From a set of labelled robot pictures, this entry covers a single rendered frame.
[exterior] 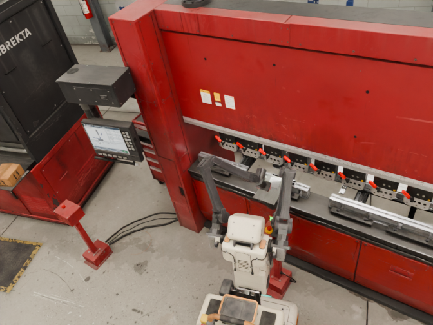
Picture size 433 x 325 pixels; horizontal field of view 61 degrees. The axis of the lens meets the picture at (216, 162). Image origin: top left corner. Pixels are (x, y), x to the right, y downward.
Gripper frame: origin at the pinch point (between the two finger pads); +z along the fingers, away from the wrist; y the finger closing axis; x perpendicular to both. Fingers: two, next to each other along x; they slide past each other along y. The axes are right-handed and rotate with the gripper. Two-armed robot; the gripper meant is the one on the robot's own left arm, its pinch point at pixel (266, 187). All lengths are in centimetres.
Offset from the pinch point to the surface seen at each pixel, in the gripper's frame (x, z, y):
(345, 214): -2, 22, -57
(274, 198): 5.2, 5.3, -6.8
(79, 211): 75, -11, 156
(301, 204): 1.2, 22.6, -23.5
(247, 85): -54, -57, 17
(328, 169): -24.3, -9.4, -41.7
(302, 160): -25.3, -10.8, -22.3
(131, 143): 7, -49, 98
